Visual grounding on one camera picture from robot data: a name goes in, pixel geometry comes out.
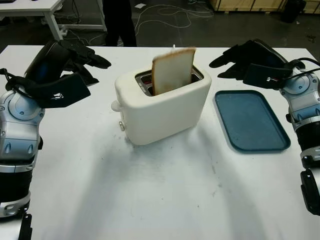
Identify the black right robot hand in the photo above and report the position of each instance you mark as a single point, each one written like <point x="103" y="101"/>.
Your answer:
<point x="257" y="52"/>

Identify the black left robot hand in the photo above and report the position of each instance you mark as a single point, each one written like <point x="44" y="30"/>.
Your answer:
<point x="50" y="60"/>

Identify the toasted bread slice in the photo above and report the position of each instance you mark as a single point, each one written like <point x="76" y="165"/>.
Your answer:
<point x="172" y="71"/>

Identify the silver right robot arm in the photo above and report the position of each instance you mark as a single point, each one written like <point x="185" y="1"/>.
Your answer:
<point x="305" y="100"/>

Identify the person in cream jacket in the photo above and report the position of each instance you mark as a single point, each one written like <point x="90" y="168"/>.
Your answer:
<point x="117" y="20"/>

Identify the cream two-slot toaster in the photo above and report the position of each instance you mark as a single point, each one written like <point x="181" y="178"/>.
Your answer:
<point x="160" y="110"/>

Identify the white power strip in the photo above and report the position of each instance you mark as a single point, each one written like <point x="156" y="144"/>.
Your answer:
<point x="63" y="31"/>

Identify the wooden crate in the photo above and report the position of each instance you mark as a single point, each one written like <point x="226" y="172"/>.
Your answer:
<point x="250" y="4"/>

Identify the black bin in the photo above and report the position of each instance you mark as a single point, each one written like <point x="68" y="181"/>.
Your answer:
<point x="290" y="10"/>

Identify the blue rectangular tray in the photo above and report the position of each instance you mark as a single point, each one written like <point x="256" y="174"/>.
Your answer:
<point x="250" y="122"/>

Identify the white paper sheet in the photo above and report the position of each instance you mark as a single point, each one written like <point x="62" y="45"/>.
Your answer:
<point x="140" y="5"/>

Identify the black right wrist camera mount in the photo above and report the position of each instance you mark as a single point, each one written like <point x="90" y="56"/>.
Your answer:
<point x="265" y="77"/>

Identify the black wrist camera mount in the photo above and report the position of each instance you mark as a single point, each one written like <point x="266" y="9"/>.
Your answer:
<point x="265" y="77"/>
<point x="62" y="92"/>

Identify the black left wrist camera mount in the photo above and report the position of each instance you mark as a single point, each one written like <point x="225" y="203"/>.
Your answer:
<point x="62" y="92"/>

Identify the white metal-frame desk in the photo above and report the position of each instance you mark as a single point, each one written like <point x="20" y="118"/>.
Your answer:
<point x="30" y="5"/>

